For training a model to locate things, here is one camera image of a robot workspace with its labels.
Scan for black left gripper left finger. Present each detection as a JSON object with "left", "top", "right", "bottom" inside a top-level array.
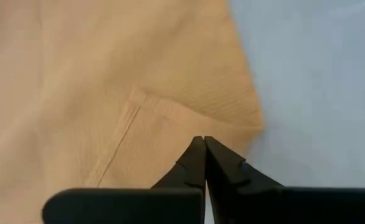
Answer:
[{"left": 42, "top": 136, "right": 207, "bottom": 224}]

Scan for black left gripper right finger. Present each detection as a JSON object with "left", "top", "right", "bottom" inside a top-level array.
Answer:
[{"left": 204, "top": 136, "right": 365, "bottom": 224}]

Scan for orange waffle towel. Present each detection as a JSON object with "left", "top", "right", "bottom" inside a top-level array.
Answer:
[{"left": 0, "top": 0, "right": 265, "bottom": 224}]

